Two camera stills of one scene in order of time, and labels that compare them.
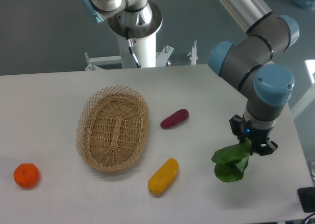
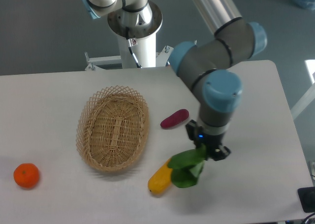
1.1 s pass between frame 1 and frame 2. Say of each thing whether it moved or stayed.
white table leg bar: stayed
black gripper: moved
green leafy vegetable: moved
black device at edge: stayed
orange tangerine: stayed
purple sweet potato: stayed
